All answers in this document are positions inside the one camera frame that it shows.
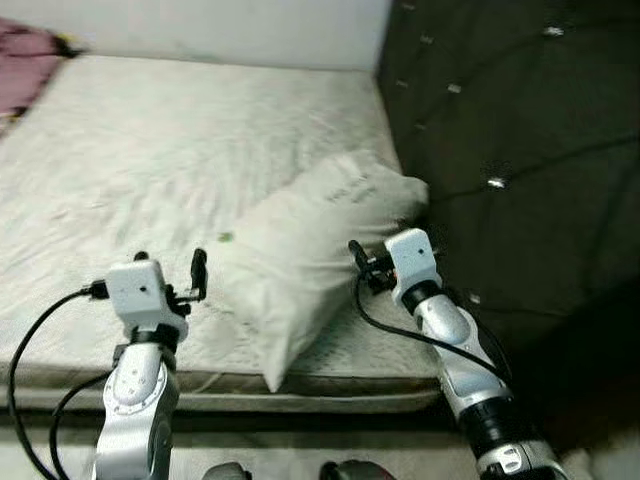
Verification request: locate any white pillow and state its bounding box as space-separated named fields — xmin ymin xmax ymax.
xmin=208 ymin=148 xmax=432 ymax=394

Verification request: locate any white patterned mattress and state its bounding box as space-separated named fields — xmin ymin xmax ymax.
xmin=0 ymin=53 xmax=446 ymax=413

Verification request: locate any grey robot left leg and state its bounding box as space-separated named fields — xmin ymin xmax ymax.
xmin=202 ymin=461 xmax=253 ymax=480

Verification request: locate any grey robot leg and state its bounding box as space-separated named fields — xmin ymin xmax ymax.
xmin=202 ymin=461 xmax=253 ymax=480
xmin=318 ymin=459 xmax=403 ymax=480

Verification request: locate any grey robot right leg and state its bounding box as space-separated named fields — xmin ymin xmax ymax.
xmin=318 ymin=459 xmax=403 ymax=480

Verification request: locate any dark tufted headboard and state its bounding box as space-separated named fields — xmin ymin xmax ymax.
xmin=376 ymin=0 xmax=640 ymax=451

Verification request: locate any mauve cartoon print blanket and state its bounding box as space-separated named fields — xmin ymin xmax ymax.
xmin=0 ymin=18 xmax=79 ymax=123

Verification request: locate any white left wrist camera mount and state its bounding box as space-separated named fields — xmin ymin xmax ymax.
xmin=104 ymin=259 xmax=191 ymax=338

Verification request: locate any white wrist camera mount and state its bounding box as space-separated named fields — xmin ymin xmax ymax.
xmin=384 ymin=227 xmax=442 ymax=303
xmin=104 ymin=259 xmax=191 ymax=338

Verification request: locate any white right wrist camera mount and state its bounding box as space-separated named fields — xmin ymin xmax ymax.
xmin=384 ymin=227 xmax=442 ymax=303

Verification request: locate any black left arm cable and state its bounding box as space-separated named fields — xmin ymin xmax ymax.
xmin=6 ymin=282 xmax=113 ymax=480

